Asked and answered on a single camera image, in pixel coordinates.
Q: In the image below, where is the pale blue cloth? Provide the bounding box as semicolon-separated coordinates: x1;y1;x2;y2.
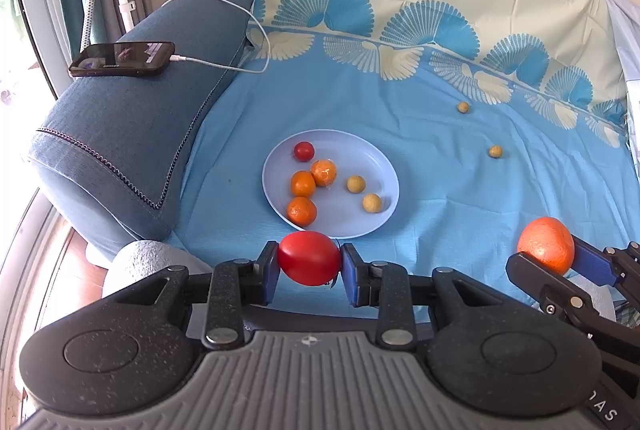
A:
537;272;618;323

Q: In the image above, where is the pale blue fabric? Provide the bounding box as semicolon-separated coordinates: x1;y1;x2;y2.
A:
597;0;640;153

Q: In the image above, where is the blue sofa armrest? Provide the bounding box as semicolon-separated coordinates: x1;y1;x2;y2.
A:
27;0;263;263

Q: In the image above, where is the small orange mandarin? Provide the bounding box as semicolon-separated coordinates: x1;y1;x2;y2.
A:
286;197;318;227
290;171;317;199
517;217;576;275

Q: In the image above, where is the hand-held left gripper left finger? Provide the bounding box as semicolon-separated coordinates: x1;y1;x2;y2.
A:
140;241;281;345

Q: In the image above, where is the plastic-wrapped orange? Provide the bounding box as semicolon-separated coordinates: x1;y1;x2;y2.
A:
310;160;339;189

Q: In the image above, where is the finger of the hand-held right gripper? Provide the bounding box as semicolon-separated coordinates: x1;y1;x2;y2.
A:
506;252;618;336
570;236;640;291

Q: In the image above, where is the blue fan-print bedsheet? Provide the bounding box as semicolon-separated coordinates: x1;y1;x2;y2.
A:
165;0;631;326

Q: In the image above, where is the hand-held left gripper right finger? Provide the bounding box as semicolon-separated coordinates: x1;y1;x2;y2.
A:
341;243;483;346

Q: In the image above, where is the white charging cable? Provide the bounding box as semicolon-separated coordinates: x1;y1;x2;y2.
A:
159;0;272;74

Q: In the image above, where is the pale blue plastic plate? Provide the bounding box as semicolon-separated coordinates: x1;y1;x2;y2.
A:
263;130;401;239

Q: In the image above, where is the black smartphone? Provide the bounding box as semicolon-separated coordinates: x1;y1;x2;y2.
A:
68;41;176;78

